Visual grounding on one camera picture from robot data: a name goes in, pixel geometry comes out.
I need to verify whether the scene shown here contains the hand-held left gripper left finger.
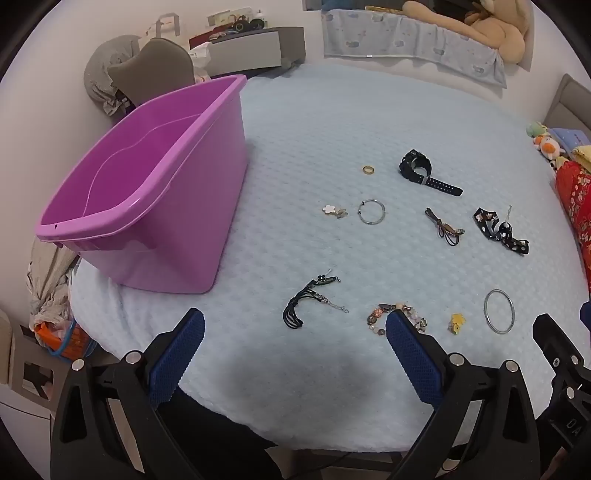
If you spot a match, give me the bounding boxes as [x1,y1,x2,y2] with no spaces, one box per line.
[50,307,206,480]

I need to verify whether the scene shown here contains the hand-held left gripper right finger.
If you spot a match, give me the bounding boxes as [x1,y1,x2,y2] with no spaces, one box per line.
[385,310,541,480]

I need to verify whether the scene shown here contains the beaded bracelet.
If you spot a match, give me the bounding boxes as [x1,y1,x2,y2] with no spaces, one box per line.
[367,302,428,336]

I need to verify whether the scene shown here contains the large silver bangle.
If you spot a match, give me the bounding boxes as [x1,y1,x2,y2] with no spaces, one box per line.
[483,289,515,335]

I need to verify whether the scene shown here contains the black cord necklace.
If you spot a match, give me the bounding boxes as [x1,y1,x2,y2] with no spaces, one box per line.
[283,269,350,330]

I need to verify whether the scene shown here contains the black patterned ribbon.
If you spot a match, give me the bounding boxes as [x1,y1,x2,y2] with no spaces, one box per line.
[473,207,530,256]

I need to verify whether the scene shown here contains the purple plastic bin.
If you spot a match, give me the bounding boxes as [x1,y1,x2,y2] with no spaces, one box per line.
[36,74,249,295]

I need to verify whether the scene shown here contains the small silver hoop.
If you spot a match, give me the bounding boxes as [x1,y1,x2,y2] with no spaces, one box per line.
[358,199,386,226]

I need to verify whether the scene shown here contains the orange basket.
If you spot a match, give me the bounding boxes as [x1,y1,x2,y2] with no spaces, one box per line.
[34,320,94,361]

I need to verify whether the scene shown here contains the red patterned cloth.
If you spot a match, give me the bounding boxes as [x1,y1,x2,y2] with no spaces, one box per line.
[555,161,591,296]

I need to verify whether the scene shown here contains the beige striped cloth pile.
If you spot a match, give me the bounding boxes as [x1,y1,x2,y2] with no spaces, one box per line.
[28,237,82,330]

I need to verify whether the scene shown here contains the folded yellow cloth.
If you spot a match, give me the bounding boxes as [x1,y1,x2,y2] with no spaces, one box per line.
[571,144,591,175]

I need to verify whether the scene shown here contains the small plush toys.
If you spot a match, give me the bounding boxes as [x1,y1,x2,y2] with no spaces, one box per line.
[526,121,572,170]

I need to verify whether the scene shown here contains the black wrist watch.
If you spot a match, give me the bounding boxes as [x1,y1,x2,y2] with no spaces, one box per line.
[398,149,464,197]

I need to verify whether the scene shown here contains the folded blue cloth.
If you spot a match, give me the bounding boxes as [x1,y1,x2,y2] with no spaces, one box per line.
[549,127,591,149]

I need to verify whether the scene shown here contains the grey headboard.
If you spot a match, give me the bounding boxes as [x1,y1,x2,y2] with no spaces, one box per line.
[542,73,591,134]

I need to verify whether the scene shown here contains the light blue bed blanket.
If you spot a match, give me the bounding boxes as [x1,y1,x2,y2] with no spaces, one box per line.
[69,62,591,455]

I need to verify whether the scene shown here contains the tan teddy bear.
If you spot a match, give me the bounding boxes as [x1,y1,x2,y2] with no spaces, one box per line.
[402,0,528,64]

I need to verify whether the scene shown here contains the grey chair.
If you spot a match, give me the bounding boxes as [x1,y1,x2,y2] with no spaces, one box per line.
[107,38,197,109]

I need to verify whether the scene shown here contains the white plastic bag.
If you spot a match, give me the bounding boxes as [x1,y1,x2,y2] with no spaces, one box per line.
[189,42,214,71]

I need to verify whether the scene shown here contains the grey striped garment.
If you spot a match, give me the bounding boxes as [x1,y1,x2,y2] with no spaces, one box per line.
[83,34,141,116]

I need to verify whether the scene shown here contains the grey bedside shelf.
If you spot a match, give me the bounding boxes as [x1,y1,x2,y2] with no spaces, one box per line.
[205,26,306,79]

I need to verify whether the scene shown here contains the blue printed blanket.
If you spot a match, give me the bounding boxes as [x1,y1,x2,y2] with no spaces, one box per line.
[322,8,508,88]

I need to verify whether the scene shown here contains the white tote bag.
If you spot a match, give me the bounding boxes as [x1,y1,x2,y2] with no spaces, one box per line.
[139,13,183,43]

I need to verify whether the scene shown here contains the black toy vehicle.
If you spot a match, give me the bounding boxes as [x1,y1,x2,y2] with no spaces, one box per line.
[231,15,267,34]

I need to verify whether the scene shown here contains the brown leather cord bracelet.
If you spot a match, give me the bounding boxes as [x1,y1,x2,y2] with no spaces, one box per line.
[425,208,465,246]

